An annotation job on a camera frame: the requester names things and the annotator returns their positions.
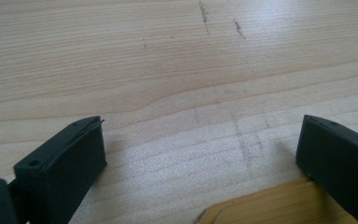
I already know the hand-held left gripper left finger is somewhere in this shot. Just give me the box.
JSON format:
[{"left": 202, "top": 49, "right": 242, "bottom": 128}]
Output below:
[{"left": 12, "top": 115, "right": 108, "bottom": 224}]

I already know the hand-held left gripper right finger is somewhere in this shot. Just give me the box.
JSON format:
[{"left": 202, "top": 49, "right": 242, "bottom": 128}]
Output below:
[{"left": 295, "top": 114, "right": 358, "bottom": 224}]

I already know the wooden coaster with cutouts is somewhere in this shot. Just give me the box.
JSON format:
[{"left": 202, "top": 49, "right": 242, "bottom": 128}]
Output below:
[
  {"left": 218, "top": 181, "right": 358, "bottom": 224},
  {"left": 194, "top": 176, "right": 317, "bottom": 224}
]

